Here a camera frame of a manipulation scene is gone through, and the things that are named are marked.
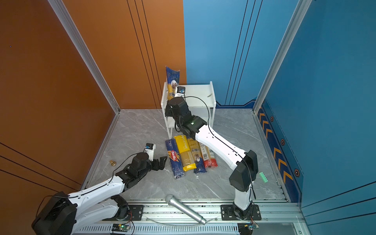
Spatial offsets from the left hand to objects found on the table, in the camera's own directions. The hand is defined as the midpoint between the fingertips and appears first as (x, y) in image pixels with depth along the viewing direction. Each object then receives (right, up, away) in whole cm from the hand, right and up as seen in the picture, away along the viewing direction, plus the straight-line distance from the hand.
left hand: (161, 154), depth 86 cm
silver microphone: (+7, -20, -12) cm, 25 cm away
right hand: (+8, +30, -12) cm, 33 cm away
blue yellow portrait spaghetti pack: (+20, +2, +8) cm, 22 cm away
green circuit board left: (-17, -33, -15) cm, 40 cm away
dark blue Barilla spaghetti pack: (+7, -2, +3) cm, 8 cm away
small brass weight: (-31, -6, +3) cm, 31 cm away
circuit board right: (+44, -32, -16) cm, 57 cm away
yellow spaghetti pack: (+16, -4, +3) cm, 16 cm away
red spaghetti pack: (+29, -3, +3) cm, 29 cm away
